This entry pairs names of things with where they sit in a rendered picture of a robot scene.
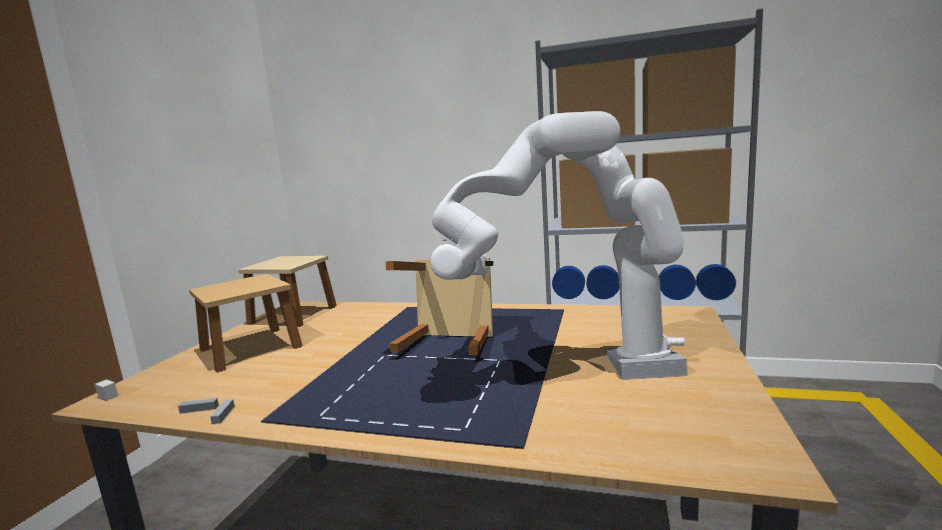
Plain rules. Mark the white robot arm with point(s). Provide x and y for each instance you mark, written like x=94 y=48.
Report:
x=588 y=138

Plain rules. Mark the dark blue mat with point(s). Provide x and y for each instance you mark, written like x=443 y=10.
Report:
x=437 y=392

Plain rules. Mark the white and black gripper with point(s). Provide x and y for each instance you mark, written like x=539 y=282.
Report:
x=481 y=266

